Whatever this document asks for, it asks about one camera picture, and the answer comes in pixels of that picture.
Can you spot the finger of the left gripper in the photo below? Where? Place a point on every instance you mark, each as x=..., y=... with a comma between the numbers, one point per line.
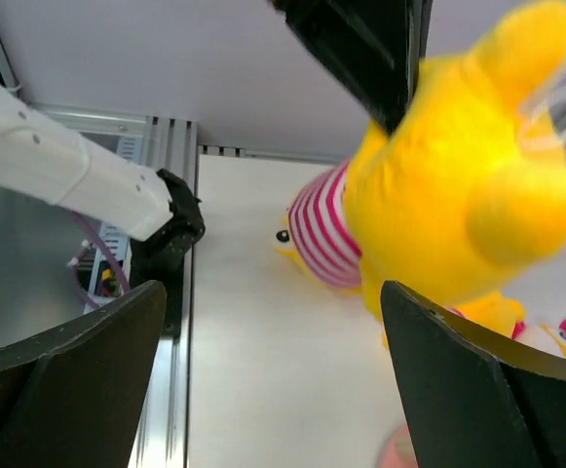
x=372, y=47

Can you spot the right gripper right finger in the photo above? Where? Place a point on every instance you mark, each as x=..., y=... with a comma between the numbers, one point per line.
x=472, y=397

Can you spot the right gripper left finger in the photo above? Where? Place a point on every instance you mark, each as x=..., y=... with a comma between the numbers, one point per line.
x=72, y=396

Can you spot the yellow bear striped shirt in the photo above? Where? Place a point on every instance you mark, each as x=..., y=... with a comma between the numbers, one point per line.
x=470, y=190

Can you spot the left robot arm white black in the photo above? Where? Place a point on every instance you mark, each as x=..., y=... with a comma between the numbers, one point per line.
x=43, y=159

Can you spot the pink three-tier shelf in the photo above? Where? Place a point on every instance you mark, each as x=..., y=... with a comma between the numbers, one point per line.
x=397, y=451

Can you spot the white bird plush pink bow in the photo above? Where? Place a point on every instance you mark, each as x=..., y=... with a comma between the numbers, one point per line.
x=547, y=338

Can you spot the yellow chick plush striped shirt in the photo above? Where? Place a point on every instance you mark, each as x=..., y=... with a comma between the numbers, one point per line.
x=315, y=234

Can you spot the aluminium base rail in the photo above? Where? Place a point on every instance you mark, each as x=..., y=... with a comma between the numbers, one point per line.
x=163, y=142

